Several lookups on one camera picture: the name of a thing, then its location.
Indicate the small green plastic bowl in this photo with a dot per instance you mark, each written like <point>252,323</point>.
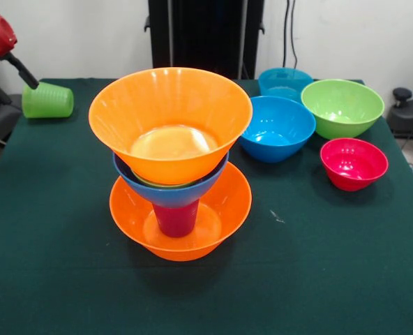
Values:
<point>164,185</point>

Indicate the purple plastic cup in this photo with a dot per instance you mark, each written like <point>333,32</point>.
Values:
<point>175,223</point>

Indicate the dark green table cloth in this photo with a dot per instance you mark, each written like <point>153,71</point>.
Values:
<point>311,279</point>

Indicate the black stand base with knob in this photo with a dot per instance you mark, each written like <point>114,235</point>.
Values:
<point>412,115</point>

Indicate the green plastic cup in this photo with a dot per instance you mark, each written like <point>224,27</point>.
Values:
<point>47,101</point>

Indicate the large green plastic bowl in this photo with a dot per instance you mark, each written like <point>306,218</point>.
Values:
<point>342,101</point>

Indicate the small translucent blue bowl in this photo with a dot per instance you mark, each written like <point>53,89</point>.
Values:
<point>285,82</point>

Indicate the blue plastic bowl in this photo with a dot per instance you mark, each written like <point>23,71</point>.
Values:
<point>279,129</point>
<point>171,197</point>

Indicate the small pink plastic bowl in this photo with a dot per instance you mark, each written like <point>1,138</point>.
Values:
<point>353,160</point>

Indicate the large orange plastic bowl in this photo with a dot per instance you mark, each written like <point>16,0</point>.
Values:
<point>231,209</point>
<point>164,101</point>

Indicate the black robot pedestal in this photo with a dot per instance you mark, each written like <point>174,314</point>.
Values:
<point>199,35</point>

